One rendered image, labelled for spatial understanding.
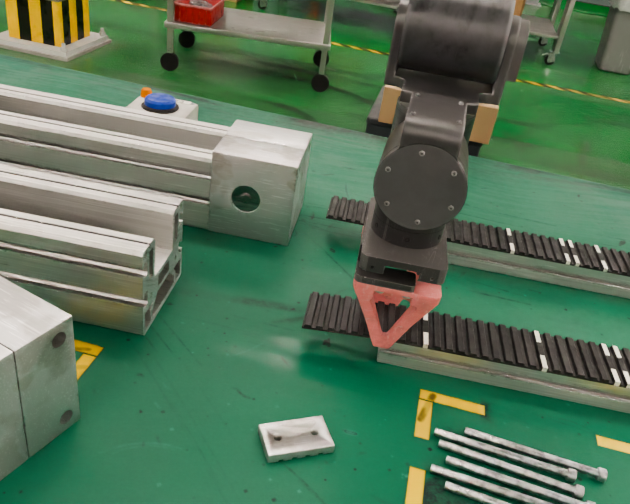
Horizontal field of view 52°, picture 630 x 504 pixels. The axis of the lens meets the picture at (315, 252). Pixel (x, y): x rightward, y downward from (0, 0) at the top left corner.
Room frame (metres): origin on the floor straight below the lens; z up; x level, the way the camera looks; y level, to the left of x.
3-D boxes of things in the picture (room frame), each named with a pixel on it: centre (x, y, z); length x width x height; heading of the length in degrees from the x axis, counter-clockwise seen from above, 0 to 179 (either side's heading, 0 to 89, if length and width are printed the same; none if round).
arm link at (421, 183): (0.42, -0.07, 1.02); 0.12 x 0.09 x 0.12; 172
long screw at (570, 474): (0.35, -0.17, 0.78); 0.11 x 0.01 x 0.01; 77
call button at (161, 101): (0.80, 0.23, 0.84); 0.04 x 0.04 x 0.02
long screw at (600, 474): (0.36, -0.19, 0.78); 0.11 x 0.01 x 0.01; 76
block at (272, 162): (0.67, 0.07, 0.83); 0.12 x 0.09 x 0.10; 176
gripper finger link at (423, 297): (0.44, -0.07, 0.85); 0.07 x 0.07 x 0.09; 86
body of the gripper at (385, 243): (0.46, -0.07, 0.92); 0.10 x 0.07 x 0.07; 176
